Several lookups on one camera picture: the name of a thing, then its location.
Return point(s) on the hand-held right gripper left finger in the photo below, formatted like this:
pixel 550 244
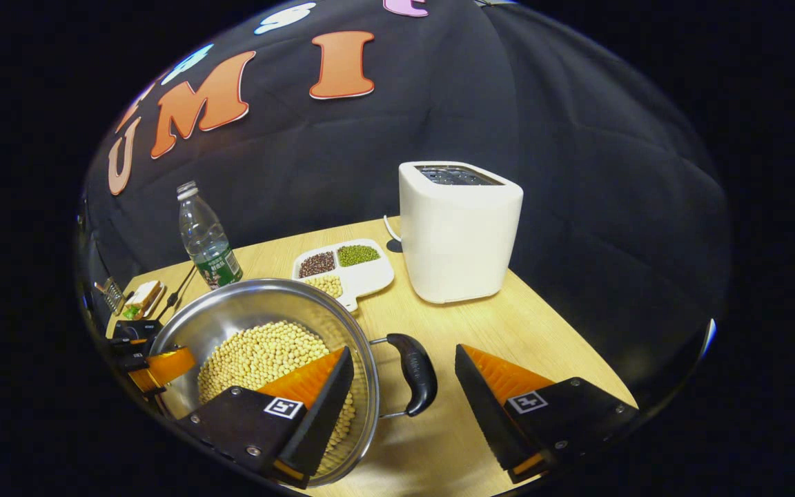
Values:
pixel 325 414

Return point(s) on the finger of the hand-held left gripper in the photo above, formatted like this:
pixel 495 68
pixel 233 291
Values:
pixel 170 366

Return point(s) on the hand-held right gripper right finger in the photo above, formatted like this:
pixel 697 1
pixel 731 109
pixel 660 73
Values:
pixel 484 407

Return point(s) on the stainless steel pot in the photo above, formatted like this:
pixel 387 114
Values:
pixel 246 310

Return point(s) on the sandwich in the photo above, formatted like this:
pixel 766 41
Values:
pixel 143 297

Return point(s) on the pile of yellow soybeans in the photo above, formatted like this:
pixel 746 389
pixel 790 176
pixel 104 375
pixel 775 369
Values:
pixel 259 355

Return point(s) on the small portion of soybeans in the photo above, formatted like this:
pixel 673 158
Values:
pixel 328 286

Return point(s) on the clear plastic water bottle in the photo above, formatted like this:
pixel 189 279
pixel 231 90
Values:
pixel 208 241

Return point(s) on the white divided plate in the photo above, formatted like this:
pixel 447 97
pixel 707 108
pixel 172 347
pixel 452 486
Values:
pixel 370 277

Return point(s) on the small pile of red beans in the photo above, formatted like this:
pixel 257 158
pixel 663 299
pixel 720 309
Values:
pixel 317 264

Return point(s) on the small pile of green beans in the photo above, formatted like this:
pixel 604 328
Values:
pixel 358 255

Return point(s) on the white toaster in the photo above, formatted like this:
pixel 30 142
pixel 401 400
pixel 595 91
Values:
pixel 456 241

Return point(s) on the bright screen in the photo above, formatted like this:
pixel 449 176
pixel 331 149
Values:
pixel 709 336

